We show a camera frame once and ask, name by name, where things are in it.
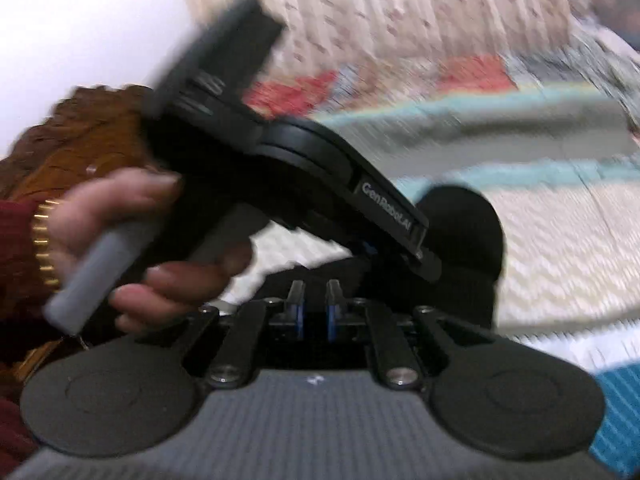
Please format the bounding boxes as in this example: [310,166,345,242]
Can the gold bangle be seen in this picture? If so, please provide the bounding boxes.
[31,199,64,294]

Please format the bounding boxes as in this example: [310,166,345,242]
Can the black pants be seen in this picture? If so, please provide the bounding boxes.
[320,186,507,332]

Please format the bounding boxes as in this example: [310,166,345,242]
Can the person's left hand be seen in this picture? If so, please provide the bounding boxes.
[49,167,257,334]

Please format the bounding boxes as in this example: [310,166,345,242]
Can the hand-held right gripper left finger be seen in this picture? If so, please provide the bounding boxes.
[182,280,307,390]

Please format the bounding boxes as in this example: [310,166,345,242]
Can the dark wooden headboard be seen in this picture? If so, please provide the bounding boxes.
[0,84,168,203]

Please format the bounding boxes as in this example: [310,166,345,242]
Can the patterned bed sheet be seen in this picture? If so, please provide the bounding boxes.
[220,85,640,477]

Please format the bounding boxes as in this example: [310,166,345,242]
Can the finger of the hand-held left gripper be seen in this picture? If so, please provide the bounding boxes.
[357,237,444,284]

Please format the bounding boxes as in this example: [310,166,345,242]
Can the person's left forearm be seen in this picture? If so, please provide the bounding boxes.
[0,199,57,358]

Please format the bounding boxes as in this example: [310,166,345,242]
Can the red floral quilt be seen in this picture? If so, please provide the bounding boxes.
[245,54,521,117]

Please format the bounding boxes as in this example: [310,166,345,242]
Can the beige leaf print curtain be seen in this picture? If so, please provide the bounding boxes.
[175,0,593,92]

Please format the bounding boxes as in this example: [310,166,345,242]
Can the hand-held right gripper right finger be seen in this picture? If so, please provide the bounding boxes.
[325,280,453,390]

